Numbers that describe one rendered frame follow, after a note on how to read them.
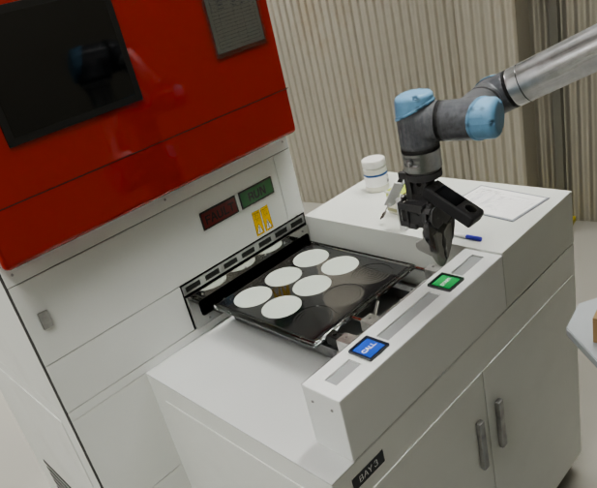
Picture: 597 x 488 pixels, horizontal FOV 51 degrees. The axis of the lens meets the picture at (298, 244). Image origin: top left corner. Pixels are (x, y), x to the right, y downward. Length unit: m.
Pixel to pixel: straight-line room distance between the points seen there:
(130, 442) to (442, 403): 0.76
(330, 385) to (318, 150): 3.29
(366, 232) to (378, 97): 2.33
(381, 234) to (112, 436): 0.83
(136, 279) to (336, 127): 2.83
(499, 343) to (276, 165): 0.74
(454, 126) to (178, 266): 0.76
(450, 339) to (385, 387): 0.21
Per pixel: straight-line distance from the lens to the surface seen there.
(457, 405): 1.42
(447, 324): 1.31
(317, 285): 1.56
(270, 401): 1.36
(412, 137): 1.20
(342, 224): 1.71
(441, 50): 3.67
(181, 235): 1.55
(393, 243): 1.62
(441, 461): 1.44
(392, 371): 1.19
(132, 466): 1.69
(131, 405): 1.61
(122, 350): 1.54
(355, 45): 3.92
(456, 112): 1.16
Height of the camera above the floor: 1.65
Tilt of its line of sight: 25 degrees down
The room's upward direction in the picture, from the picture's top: 14 degrees counter-clockwise
